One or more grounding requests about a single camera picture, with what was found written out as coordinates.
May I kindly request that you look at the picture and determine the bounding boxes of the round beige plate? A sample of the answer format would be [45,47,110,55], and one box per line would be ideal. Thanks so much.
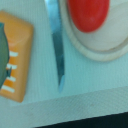
[59,0,128,61]

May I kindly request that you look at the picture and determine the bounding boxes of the red toy tomato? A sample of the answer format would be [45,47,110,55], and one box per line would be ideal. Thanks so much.
[67,0,110,33]

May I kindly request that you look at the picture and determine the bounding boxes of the orange bread loaf toy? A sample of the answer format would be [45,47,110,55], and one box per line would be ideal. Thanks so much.
[0,11,33,102]

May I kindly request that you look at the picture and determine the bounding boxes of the knife with orange handle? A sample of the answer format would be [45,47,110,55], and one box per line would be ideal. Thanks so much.
[45,0,65,91]

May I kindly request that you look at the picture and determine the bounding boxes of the beige woven placemat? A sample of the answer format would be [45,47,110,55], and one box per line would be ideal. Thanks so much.
[0,0,128,128]

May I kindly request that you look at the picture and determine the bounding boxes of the grey green-padded gripper finger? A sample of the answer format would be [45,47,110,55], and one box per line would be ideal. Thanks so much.
[0,23,11,88]

